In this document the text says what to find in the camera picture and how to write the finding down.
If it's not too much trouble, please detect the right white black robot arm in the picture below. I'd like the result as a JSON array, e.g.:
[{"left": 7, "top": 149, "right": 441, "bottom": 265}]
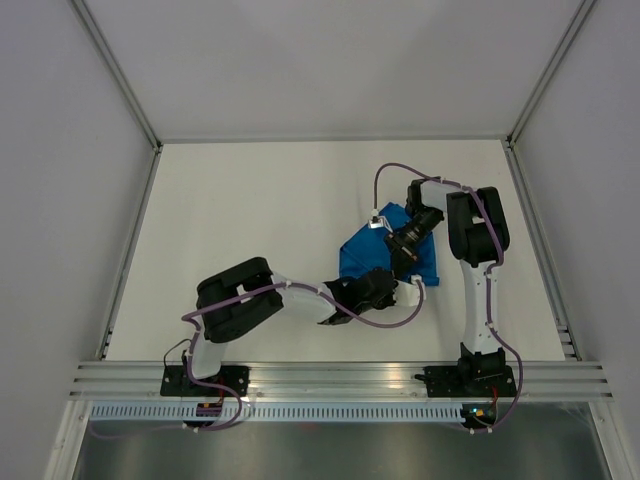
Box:
[{"left": 384, "top": 179, "right": 513, "bottom": 395}]

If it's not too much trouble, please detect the aluminium mounting rail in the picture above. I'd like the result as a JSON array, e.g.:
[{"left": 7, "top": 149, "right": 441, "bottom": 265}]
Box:
[{"left": 68, "top": 361, "right": 613, "bottom": 402}]

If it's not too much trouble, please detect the right aluminium frame post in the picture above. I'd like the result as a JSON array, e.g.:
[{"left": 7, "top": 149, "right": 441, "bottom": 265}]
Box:
[{"left": 505, "top": 0, "right": 599, "bottom": 149}]

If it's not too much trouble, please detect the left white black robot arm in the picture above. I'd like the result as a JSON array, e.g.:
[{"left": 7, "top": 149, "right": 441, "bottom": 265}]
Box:
[{"left": 182, "top": 257, "right": 398, "bottom": 396}]

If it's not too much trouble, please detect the white slotted cable duct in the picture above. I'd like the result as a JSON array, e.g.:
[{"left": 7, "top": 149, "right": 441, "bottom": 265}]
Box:
[{"left": 90, "top": 401, "right": 463, "bottom": 423}]

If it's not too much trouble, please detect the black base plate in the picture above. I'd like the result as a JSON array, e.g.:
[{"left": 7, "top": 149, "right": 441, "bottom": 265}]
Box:
[
  {"left": 160, "top": 365, "right": 250, "bottom": 398},
  {"left": 414, "top": 365, "right": 517, "bottom": 398}
]

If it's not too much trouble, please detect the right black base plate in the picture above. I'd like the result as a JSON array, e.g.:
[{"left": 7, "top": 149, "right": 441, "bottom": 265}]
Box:
[{"left": 414, "top": 365, "right": 517, "bottom": 398}]

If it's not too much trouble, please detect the left aluminium frame post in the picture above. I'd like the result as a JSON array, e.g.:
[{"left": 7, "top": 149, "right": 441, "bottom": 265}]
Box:
[{"left": 68, "top": 0, "right": 162, "bottom": 152}]

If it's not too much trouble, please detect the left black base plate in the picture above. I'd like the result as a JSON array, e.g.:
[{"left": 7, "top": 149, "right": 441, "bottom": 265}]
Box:
[{"left": 160, "top": 365, "right": 250, "bottom": 398}]

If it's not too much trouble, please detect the aluminium frame post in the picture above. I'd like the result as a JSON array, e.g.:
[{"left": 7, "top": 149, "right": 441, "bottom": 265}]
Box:
[
  {"left": 68, "top": 0, "right": 162, "bottom": 152},
  {"left": 505, "top": 0, "right": 599, "bottom": 149}
]

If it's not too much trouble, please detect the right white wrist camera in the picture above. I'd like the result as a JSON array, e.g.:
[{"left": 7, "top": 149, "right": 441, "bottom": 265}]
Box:
[{"left": 368, "top": 215, "right": 390, "bottom": 230}]

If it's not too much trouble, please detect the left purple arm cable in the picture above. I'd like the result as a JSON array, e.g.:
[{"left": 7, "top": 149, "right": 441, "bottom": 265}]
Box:
[{"left": 89, "top": 279, "right": 429, "bottom": 441}]

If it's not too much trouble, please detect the blue cloth napkin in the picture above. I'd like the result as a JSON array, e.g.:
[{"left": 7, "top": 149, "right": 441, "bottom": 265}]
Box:
[{"left": 339, "top": 203, "right": 444, "bottom": 287}]

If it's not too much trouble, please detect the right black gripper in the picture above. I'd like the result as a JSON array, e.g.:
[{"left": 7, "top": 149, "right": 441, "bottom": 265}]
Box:
[{"left": 382, "top": 206, "right": 441, "bottom": 276}]

